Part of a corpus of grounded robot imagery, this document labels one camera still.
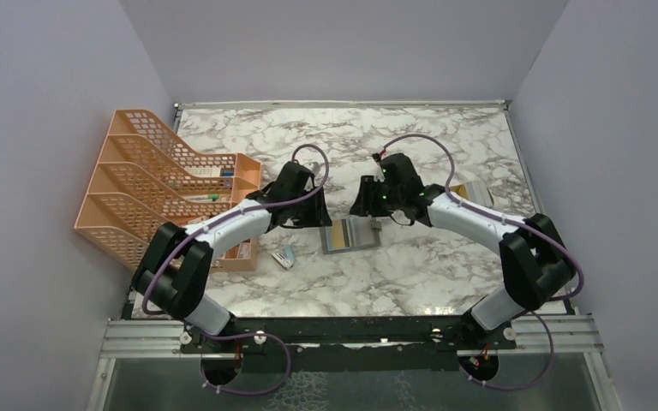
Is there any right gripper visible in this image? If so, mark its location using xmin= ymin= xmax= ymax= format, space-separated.
xmin=350 ymin=175 xmax=404 ymax=217

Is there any gold credit card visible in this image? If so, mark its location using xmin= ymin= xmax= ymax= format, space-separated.
xmin=326 ymin=219 xmax=350 ymax=252

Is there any grey card holder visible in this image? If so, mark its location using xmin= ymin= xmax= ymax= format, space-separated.
xmin=320 ymin=216 xmax=381 ymax=255

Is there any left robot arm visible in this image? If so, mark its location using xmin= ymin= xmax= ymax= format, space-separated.
xmin=131 ymin=162 xmax=331 ymax=352

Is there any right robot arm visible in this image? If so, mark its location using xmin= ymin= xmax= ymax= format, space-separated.
xmin=350 ymin=153 xmax=577 ymax=348

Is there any yellow oval card tray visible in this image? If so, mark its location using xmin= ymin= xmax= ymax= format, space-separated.
xmin=450 ymin=184 xmax=476 ymax=201

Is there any small blue white clip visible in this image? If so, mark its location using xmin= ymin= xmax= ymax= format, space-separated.
xmin=272 ymin=244 xmax=296 ymax=270

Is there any orange mesh file organizer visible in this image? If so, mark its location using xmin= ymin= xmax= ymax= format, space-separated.
xmin=75 ymin=109 xmax=263 ymax=269

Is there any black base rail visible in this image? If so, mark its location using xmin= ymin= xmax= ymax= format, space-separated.
xmin=101 ymin=314 xmax=602 ymax=376

